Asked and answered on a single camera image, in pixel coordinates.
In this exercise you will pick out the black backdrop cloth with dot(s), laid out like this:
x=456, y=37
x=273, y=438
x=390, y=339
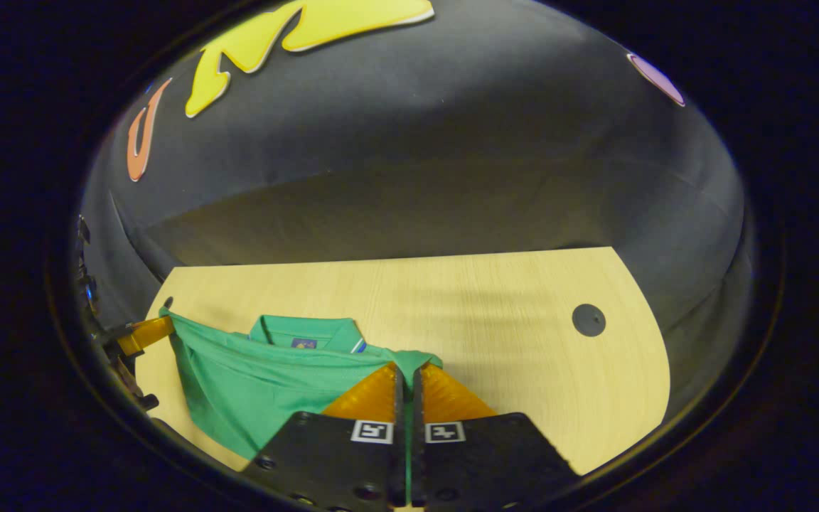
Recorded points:
x=409, y=142

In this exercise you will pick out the green T-shirt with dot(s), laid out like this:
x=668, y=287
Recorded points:
x=253, y=384

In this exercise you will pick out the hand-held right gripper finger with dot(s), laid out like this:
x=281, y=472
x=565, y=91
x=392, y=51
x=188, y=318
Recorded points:
x=416, y=455
x=399, y=455

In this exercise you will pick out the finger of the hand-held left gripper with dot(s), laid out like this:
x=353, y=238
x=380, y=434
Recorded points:
x=146, y=334
x=129, y=380

